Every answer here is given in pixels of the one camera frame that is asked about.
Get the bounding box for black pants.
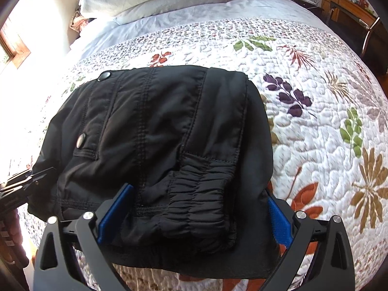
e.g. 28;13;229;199
28;66;279;279

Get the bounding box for person's left hand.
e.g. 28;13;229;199
1;210;29;269

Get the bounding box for floral quilted bedspread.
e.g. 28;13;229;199
5;0;388;291

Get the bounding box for wooden framed side window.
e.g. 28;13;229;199
1;18;31;69

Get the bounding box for pile of clothes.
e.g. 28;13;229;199
70;10;94;33

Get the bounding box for black office chair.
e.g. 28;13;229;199
325;0;388;76

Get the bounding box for dark bedside table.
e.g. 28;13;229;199
291;0;323;17

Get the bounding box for wooden desk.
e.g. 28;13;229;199
321;0;378;28

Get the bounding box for grey bottom pillow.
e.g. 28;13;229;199
113;0;226;25

